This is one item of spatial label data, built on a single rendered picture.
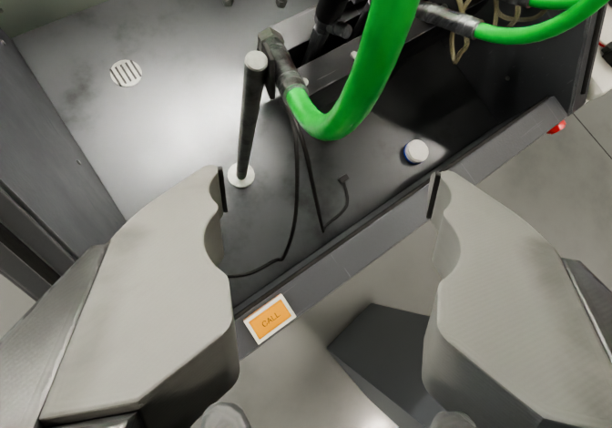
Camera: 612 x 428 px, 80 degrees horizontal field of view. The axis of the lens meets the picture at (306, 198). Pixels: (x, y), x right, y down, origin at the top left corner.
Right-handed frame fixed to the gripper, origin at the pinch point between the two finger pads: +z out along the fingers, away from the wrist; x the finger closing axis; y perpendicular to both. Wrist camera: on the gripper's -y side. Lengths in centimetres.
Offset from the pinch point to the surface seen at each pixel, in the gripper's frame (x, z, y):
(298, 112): -1.5, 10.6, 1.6
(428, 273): 46, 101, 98
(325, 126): 0.0, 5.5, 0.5
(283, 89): -2.6, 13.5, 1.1
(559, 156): 114, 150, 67
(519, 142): 29, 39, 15
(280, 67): -3.0, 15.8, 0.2
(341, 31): 1.9, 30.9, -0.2
